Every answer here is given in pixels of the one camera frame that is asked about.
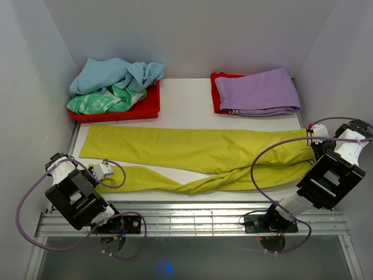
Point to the folded red garment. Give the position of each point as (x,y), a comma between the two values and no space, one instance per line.
(215,92)

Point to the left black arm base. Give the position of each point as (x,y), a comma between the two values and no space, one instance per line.
(131,224)

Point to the aluminium rail frame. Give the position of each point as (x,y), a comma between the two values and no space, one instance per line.
(208,241)

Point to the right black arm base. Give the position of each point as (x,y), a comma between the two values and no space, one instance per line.
(255,222)

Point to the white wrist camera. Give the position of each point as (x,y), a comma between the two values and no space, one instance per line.
(103,170)
(317,130)

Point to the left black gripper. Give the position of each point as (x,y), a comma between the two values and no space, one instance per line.
(94,181)

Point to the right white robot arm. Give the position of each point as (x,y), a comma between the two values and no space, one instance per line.
(334,174)

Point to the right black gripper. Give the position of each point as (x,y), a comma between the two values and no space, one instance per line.
(316,149)

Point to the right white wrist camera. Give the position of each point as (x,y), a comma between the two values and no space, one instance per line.
(317,130)

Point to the red plastic tray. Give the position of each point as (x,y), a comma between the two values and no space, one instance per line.
(148,108)

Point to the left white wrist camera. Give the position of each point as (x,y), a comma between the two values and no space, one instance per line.
(103,170)

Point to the green white patterned garment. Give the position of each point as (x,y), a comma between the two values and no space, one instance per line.
(109,100)

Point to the folded purple trousers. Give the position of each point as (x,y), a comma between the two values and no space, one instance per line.
(268,93)

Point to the yellow-green trousers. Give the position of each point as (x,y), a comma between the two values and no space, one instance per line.
(199,160)

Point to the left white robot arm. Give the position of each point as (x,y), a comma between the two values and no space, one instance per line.
(74,194)

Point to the light blue garment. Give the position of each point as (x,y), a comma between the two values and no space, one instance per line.
(96,75)

